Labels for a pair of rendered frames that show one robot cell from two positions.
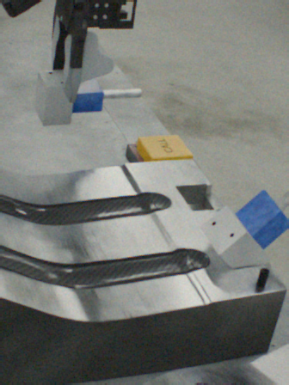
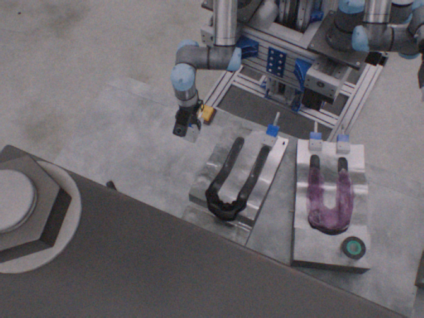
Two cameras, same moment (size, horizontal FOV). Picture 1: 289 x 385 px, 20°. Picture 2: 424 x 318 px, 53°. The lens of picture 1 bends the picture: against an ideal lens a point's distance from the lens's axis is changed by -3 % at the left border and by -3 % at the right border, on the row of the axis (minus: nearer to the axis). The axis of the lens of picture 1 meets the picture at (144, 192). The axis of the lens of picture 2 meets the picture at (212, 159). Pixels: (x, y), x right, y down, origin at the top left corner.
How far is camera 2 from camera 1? 1.16 m
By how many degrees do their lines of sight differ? 40
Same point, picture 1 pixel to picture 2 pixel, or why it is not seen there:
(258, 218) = (274, 132)
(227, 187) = (117, 36)
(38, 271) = (248, 184)
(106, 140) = not seen: hidden behind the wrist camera
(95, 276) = (254, 172)
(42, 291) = (258, 188)
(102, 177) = (221, 144)
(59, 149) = not seen: hidden behind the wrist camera
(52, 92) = (194, 136)
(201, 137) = (82, 18)
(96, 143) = not seen: hidden behind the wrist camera
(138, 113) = (173, 98)
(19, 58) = (110, 105)
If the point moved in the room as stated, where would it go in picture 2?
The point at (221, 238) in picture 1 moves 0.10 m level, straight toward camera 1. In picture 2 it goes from (269, 142) to (286, 161)
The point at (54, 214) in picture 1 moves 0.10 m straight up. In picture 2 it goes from (226, 164) to (226, 153)
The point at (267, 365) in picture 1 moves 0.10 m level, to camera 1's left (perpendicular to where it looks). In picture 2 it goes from (300, 159) to (282, 175)
